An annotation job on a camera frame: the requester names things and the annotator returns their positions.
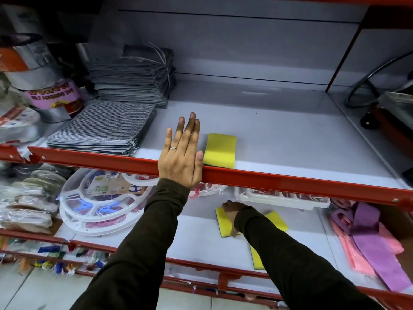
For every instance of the person's right hand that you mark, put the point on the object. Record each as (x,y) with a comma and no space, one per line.
(233,209)

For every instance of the person's left hand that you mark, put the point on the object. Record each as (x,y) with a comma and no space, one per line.
(179,164)

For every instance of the person's left middle finger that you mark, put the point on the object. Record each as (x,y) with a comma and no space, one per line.
(188,132)

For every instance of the person's left thumb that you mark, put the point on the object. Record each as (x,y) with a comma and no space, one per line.
(199,166)

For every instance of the person's right fingers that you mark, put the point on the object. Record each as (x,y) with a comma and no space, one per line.
(229,205)

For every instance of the person's left little finger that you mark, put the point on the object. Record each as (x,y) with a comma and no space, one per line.
(167,140)

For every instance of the yellow green scrub sponge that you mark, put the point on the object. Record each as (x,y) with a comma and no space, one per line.
(221,151)
(256,258)
(277,221)
(222,228)

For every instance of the person's left forearm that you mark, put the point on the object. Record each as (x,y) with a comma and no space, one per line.
(138,255)

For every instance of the person's right forearm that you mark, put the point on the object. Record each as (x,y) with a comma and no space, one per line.
(290,264)

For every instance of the white round peg hanger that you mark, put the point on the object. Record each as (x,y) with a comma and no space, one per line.
(206,191)
(80,211)

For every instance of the white rectangular peg hanger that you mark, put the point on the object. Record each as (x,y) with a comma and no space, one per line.
(280,200)

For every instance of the stack of striped grey cloths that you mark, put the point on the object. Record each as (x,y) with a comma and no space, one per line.
(103,127)

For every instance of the tied stack of grey cloths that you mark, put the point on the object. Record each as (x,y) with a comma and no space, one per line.
(132,77)

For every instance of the cardboard product label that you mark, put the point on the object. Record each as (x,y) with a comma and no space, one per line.
(109,184)

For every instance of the pink label tape roll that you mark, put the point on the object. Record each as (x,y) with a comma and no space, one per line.
(53,98)

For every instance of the pink plastic strip bundle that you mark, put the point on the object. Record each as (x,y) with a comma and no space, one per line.
(353,251)

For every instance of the purple plastic strip bundle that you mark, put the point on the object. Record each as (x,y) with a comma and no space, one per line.
(371,235)

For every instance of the red label tape roll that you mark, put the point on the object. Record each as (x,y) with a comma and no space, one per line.
(17,124)

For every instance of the pile of clear wrapped packets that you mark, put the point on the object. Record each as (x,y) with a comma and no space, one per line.
(29,200)

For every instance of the silver tape roll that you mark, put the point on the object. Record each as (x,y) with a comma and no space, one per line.
(30,66)

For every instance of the row of coloured small items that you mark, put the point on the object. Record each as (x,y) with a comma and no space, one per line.
(48,255)

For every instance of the red and black tool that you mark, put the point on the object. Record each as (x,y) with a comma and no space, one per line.
(387,125)

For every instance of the steel pan with rim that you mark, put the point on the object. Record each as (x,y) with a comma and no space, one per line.
(387,83)

